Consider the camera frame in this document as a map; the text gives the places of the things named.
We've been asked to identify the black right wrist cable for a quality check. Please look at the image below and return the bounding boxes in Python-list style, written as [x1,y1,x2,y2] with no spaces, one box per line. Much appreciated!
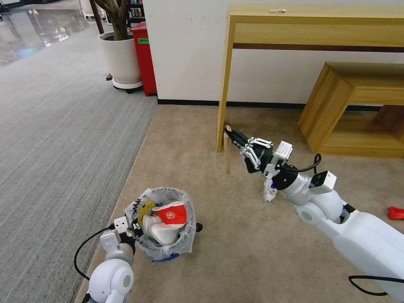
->
[296,153,322,175]

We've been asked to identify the crumpled white paper trash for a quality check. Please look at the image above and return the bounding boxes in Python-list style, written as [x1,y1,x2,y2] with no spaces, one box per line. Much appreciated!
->
[142,216,186,245]

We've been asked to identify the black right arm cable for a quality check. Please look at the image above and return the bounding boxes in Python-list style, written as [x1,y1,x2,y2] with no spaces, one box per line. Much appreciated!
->
[348,275,404,296]

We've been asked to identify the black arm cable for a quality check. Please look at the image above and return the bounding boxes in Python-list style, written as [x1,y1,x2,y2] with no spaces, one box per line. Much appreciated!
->
[348,275,404,296]
[74,224,118,282]

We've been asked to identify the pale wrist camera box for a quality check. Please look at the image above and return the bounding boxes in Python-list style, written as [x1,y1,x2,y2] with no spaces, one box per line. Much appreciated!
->
[274,141,293,163]
[113,217,129,233]

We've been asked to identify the white wheeled pot stand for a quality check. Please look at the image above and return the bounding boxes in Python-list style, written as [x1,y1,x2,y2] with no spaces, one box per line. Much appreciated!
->
[112,77,144,94]

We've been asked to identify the beige carpet rug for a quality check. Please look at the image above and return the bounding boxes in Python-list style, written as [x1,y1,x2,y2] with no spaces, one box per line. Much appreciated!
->
[73,104,404,303]

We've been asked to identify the white round plant pot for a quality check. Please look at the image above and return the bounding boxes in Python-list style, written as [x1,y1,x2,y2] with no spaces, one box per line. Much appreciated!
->
[98,31,143,85]

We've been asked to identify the trash bin with plastic liner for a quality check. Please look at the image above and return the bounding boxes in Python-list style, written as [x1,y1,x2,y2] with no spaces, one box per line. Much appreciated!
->
[123,187,203,264]

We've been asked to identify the tall light wooden table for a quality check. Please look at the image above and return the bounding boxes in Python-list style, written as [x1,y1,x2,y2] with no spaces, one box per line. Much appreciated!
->
[216,3,404,154]

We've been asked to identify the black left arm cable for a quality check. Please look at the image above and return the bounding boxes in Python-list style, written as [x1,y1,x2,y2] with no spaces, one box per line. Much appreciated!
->
[74,224,118,282]

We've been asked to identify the brown plant trunk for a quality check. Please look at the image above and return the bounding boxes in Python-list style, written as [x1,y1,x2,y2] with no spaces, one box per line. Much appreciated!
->
[89,0,132,41]

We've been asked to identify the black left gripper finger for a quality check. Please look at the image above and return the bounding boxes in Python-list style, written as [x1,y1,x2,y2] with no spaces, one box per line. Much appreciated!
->
[136,214,152,230]

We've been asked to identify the dark shelf with bottles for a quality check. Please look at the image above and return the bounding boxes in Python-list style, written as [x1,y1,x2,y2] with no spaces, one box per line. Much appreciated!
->
[127,0,146,23]

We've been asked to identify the red paper cup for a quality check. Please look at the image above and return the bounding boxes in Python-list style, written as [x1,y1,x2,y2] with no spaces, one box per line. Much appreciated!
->
[152,201,187,227]

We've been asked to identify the yellow crumpled wrapper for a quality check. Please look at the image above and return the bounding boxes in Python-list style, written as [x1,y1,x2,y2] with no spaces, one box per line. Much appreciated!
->
[138,198,158,221]

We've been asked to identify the low wooden bench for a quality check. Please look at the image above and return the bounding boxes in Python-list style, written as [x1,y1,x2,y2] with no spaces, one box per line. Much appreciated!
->
[298,61,404,159]

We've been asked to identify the red metal box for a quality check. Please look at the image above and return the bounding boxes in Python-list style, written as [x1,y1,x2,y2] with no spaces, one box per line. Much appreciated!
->
[130,21,158,97]

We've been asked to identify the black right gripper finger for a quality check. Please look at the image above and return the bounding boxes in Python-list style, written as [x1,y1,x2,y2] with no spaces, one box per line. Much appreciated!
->
[232,137,260,165]
[224,125,274,149]

